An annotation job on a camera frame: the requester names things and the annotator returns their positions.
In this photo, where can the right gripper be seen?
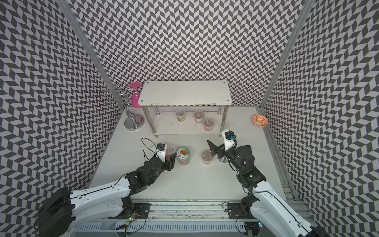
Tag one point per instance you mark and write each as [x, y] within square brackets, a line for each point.
[213, 148]

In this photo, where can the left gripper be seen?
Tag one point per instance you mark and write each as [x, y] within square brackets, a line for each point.
[170, 164]

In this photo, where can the red jar with printed lid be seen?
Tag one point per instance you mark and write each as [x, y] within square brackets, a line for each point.
[183, 156]

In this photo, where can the clear cup orange contents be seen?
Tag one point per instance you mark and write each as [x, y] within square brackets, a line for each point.
[207, 157]

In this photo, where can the small cup red contents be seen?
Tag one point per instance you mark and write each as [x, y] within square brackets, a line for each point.
[169, 152]

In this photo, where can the white lid seed jar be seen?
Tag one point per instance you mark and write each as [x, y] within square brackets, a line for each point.
[153, 150]

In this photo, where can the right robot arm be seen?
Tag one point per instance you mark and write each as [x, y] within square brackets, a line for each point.
[262, 201]

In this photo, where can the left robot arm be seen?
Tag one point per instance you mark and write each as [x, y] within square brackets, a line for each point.
[51, 220]

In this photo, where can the white two-tier shelf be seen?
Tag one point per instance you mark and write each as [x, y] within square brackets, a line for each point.
[160, 100]

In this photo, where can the small cup front right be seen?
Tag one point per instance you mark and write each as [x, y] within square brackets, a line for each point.
[208, 124]

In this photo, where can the small cup back right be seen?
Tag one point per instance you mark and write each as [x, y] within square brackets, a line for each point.
[198, 116]

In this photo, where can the orange patterned bowl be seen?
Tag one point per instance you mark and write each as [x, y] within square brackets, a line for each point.
[260, 120]

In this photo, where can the small cup yellow label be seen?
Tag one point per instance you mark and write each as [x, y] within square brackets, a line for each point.
[181, 115]

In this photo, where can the pink upside-down cup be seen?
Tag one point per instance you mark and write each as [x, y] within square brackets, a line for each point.
[136, 94]

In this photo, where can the silver metal cup stand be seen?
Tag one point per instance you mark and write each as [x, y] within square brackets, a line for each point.
[133, 122]

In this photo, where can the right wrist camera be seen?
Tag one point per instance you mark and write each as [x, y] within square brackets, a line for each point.
[229, 135]

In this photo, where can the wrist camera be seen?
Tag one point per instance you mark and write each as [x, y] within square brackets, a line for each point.
[229, 135]
[161, 147]

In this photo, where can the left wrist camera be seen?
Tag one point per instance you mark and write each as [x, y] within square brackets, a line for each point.
[161, 147]

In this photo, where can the aluminium front rail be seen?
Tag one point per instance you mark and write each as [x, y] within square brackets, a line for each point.
[160, 210]

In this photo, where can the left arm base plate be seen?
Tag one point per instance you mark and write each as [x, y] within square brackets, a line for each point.
[142, 211]

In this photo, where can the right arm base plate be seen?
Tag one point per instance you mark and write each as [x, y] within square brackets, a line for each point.
[238, 211]

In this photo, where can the right aluminium corner post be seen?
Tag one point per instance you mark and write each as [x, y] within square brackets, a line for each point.
[287, 50]

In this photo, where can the aluminium corner post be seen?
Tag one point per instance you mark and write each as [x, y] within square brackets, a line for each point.
[287, 50]
[64, 6]

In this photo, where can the left aluminium corner post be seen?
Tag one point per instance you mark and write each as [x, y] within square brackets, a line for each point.
[64, 6]

